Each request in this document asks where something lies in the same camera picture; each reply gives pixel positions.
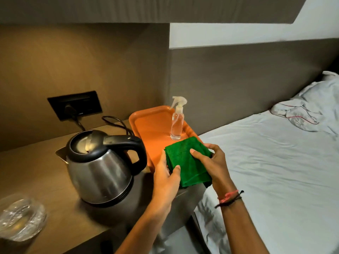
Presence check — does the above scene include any person's right hand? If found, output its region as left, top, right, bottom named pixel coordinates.
left=190, top=143, right=237, bottom=198

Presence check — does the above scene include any person's left hand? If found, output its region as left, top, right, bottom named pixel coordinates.
left=151, top=150, right=181, bottom=214

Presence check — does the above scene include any green cleaning cloth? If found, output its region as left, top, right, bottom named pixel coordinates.
left=164, top=136, right=213, bottom=189

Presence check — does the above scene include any person's right forearm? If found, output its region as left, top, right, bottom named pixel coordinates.
left=221, top=194, right=270, bottom=254

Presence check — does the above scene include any person's left forearm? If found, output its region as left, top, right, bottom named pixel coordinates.
left=116, top=202, right=174, bottom=254

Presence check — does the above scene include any clear spray bottle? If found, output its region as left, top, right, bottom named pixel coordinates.
left=169, top=96, right=188, bottom=141

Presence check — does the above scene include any red thread wristband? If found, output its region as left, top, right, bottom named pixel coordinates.
left=218, top=190, right=239, bottom=204

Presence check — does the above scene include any orange plastic tray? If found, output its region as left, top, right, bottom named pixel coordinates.
left=129, top=105, right=204, bottom=173

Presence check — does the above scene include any black thread wristband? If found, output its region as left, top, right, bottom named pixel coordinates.
left=215, top=190, right=244, bottom=209

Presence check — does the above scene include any stainless steel electric kettle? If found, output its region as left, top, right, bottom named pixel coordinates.
left=55, top=130, right=147, bottom=208

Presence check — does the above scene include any white bed sheet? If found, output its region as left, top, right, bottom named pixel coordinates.
left=194, top=110, right=339, bottom=254

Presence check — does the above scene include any crumpled white blanket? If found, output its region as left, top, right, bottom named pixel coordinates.
left=270, top=71, right=339, bottom=135

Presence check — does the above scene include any black power plug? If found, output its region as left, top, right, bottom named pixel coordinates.
left=64, top=104, right=79, bottom=120

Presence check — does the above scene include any clear glass ashtray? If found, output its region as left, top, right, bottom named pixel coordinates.
left=0, top=193, right=48, bottom=242

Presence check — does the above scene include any black kettle power cable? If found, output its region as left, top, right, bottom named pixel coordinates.
left=72, top=115, right=134, bottom=136

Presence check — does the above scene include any black wall socket panel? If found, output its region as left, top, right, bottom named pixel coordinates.
left=47, top=90, right=103, bottom=122

